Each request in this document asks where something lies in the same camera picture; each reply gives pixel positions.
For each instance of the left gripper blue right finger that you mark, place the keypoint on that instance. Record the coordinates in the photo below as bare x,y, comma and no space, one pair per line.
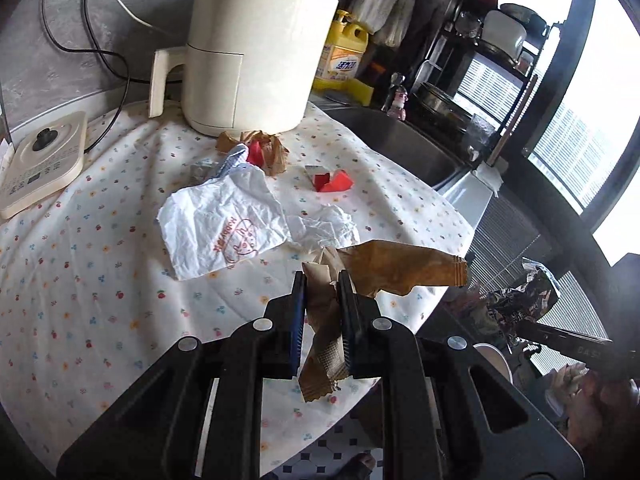
352,326

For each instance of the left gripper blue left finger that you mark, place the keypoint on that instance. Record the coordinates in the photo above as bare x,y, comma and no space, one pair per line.
297,320

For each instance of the brown paper bag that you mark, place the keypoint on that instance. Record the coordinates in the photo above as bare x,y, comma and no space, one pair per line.
374,266

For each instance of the white tissue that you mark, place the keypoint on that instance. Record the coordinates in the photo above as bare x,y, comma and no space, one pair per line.
330,226

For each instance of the silver foil snack bag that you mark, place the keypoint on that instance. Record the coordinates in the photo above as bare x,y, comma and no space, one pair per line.
529,301

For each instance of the white printed paper bag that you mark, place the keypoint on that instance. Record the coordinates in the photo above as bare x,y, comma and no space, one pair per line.
221,222

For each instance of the red carton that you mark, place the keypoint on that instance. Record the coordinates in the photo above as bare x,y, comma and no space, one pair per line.
324,180

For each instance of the red paper piece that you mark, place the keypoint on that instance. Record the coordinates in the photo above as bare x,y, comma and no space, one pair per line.
255,156

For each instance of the silver pill blister pack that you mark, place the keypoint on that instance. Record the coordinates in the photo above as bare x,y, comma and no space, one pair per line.
203,170

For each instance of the paper trash bucket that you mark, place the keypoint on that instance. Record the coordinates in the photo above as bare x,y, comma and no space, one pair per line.
495,358

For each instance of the person's right hand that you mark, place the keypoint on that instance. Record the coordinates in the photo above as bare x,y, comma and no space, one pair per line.
602,417

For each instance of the person's left foot sandal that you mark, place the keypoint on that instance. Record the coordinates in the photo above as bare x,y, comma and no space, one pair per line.
359,467

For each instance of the floral white tablecloth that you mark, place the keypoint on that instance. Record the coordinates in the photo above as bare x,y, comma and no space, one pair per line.
88,298

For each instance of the brown paper wrapper by fryer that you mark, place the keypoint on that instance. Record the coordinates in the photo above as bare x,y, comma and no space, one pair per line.
265,150

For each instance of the stainless steel sink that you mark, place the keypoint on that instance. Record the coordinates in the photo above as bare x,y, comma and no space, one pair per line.
409,148

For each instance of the white cloth on counter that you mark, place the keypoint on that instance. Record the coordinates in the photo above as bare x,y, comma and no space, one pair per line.
490,177

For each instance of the small pink bottle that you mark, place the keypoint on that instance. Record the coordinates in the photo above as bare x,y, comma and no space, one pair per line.
394,105

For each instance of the yellow sponge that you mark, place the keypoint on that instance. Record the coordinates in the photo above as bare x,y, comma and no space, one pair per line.
349,92

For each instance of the wooden cutting board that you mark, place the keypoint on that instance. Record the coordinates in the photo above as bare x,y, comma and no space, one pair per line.
510,126

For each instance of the steel pot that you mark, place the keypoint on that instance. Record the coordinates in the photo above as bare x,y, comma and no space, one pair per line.
440,104

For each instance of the yellow detergent bottle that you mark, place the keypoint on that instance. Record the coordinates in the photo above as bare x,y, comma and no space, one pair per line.
342,52

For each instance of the cream air fryer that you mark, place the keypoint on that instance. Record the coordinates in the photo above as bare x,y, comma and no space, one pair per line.
247,64

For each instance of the hanging plastic bags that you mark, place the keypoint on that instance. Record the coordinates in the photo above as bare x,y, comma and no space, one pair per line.
386,21

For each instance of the black dish rack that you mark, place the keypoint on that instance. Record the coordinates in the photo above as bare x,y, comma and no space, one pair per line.
483,56

